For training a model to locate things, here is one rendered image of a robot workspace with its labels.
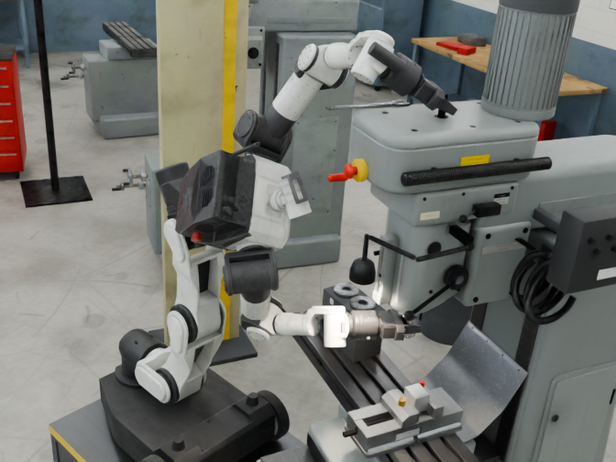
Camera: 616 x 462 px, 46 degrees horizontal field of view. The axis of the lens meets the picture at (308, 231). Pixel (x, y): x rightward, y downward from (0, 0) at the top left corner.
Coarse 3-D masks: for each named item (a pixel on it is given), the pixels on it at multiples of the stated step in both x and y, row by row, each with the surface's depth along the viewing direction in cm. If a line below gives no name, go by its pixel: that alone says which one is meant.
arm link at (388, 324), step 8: (368, 312) 215; (384, 312) 220; (392, 312) 220; (368, 320) 213; (376, 320) 214; (384, 320) 216; (392, 320) 216; (400, 320) 216; (368, 328) 213; (376, 328) 213; (384, 328) 213; (392, 328) 214; (400, 328) 213; (368, 336) 214; (376, 336) 215; (384, 336) 215; (392, 336) 215; (400, 336) 214
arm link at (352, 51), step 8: (360, 32) 185; (368, 32) 181; (376, 32) 178; (352, 40) 187; (360, 40) 185; (384, 40) 178; (392, 40) 179; (352, 48) 186; (360, 48) 187; (344, 56) 188; (352, 56) 187; (352, 64) 187
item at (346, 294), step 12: (324, 288) 261; (336, 288) 259; (348, 288) 261; (324, 300) 262; (336, 300) 255; (348, 300) 255; (360, 300) 253; (372, 300) 254; (348, 312) 249; (348, 336) 252; (348, 348) 254; (360, 348) 252; (372, 348) 255
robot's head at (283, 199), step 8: (280, 184) 202; (288, 184) 202; (296, 184) 202; (280, 192) 207; (288, 192) 202; (280, 200) 206; (288, 200) 203; (280, 208) 207; (288, 208) 203; (296, 208) 202; (304, 208) 202; (296, 216) 202
